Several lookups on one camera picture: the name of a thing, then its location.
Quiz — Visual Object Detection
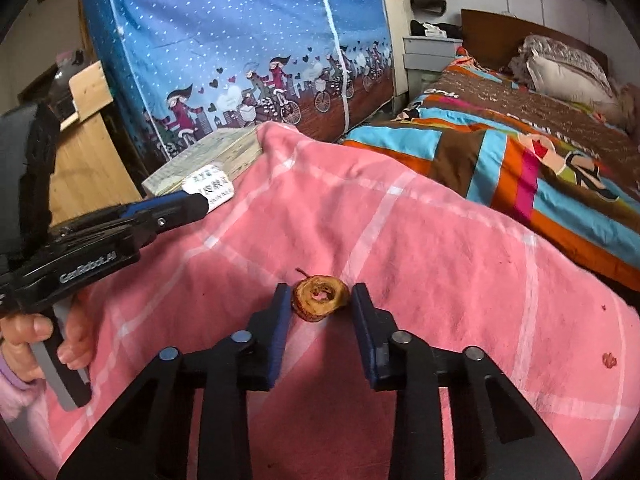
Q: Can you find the dried apple slice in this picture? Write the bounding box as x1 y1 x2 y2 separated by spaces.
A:
291 267 351 322

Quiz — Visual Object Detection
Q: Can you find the thick worn book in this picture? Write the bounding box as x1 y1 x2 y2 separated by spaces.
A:
141 127 262 197

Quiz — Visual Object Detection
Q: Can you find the cream pillow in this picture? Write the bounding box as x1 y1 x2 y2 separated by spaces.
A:
527 54 621 116

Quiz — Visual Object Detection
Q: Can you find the person's left hand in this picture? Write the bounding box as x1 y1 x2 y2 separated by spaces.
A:
0 304 96 386

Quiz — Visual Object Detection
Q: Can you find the frilly grey pillow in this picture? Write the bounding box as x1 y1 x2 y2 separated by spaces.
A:
517 35 613 96

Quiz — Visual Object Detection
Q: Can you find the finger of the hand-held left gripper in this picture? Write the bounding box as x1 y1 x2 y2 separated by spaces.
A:
117 192 199 215
122 194 211 242

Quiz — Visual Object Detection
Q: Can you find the black item on nightstand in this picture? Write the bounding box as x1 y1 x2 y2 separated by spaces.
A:
410 20 463 39

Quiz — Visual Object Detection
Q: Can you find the pink checked blanket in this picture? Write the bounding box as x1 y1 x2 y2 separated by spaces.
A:
10 122 628 480

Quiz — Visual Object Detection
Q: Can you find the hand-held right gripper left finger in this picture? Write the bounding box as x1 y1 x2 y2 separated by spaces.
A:
56 282 293 480

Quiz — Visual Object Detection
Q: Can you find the brown wooden headboard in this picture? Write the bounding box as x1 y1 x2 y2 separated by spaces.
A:
460 8 608 73

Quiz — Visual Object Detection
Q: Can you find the white nightstand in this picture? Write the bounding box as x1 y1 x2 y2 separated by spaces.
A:
402 35 466 101

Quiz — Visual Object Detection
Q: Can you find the colourful patchwork quilt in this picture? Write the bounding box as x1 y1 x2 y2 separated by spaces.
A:
342 47 640 291

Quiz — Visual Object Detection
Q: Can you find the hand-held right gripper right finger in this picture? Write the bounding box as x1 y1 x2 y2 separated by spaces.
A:
350 282 583 480

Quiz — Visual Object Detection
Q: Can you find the white printed paper label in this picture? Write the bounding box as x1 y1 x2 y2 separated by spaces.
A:
181 162 237 213

